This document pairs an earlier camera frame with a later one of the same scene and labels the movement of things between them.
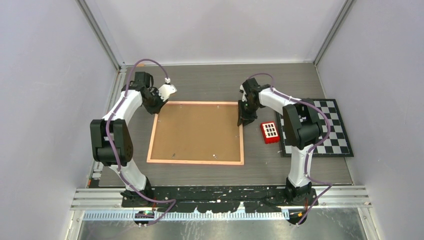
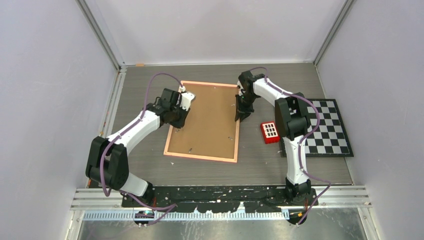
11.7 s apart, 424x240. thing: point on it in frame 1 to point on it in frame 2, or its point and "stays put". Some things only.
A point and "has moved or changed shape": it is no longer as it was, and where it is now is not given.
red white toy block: [270, 132] stays put
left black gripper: [156, 109] to [180, 124]
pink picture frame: [197, 132] has moved or changed shape
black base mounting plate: [220, 199] stays put
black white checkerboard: [337, 145] stays put
